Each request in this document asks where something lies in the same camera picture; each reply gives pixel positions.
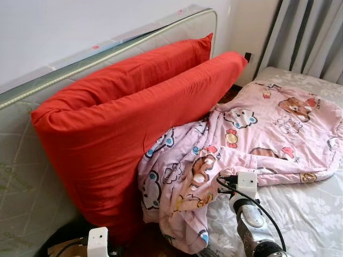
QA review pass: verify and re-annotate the grey curtain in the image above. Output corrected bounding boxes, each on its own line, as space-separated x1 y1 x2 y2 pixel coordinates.
256 0 343 85

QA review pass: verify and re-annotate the pink cartoon print blanket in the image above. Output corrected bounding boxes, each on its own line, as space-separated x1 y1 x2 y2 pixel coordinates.
137 81 343 255

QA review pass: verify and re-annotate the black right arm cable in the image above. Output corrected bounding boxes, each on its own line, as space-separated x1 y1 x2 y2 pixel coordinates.
217 174 287 252

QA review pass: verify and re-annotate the black round waste bin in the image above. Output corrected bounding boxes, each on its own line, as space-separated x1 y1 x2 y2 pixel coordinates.
36 217 126 257

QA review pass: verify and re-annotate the brown cardboard box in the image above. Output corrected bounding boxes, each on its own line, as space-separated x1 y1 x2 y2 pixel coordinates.
60 244 89 257

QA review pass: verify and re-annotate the red fabric cushion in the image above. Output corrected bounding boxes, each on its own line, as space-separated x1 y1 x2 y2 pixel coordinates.
31 51 249 244
32 33 213 124

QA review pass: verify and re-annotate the beige floral bed sheet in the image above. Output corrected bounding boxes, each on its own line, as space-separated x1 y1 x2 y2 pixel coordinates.
198 66 343 257

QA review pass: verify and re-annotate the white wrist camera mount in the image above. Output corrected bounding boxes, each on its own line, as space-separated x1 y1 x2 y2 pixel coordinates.
235 171 259 201
87 227 109 257

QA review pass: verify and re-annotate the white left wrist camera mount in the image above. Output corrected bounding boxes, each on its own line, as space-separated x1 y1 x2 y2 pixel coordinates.
87 227 109 257

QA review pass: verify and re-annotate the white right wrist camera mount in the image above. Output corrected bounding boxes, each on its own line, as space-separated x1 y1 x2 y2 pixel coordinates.
235 171 259 201

